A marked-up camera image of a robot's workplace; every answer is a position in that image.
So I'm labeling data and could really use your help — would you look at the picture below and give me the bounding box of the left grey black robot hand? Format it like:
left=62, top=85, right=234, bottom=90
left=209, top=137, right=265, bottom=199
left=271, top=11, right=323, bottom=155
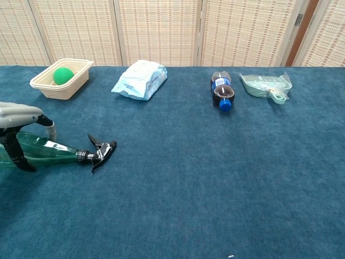
left=0, top=101, right=58, bottom=173

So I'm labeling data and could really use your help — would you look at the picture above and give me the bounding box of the green transparent spray bottle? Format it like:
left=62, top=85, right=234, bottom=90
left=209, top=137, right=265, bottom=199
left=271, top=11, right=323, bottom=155
left=0, top=132, right=118, bottom=176

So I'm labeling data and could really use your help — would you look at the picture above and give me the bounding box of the cola bottle with blue cap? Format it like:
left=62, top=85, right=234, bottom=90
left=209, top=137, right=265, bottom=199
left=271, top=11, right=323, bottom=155
left=210, top=71, right=236, bottom=112

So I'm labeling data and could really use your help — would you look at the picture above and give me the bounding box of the beige plastic food container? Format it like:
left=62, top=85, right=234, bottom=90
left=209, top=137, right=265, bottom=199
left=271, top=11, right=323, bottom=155
left=29, top=58, right=95, bottom=101

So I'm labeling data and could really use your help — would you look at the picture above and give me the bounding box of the green foam ball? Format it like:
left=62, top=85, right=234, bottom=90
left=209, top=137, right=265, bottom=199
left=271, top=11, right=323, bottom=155
left=52, top=67, right=75, bottom=86

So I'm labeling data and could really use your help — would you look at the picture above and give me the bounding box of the woven folding screen panel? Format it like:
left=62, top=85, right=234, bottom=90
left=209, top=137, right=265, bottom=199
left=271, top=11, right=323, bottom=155
left=295, top=0, right=345, bottom=67
left=199, top=0, right=307, bottom=67
left=113, top=0, right=203, bottom=67
left=0, top=0, right=51, bottom=66
left=28, top=0, right=127, bottom=67

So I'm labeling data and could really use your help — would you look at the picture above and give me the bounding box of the light blue wet wipes pack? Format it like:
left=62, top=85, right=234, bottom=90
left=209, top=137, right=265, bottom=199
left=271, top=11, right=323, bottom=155
left=111, top=59, right=168, bottom=101

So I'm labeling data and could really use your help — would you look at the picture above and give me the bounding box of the blue table cloth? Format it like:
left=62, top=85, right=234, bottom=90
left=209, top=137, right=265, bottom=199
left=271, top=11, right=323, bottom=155
left=0, top=65, right=345, bottom=259

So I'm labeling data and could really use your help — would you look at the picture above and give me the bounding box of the mint green dustpan in bag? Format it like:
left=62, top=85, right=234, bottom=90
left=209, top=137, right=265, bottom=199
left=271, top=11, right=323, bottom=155
left=239, top=72, right=293, bottom=105

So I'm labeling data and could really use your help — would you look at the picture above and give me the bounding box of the brown wooden post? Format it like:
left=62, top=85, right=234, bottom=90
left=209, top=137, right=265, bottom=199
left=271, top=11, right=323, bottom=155
left=285, top=0, right=320, bottom=67

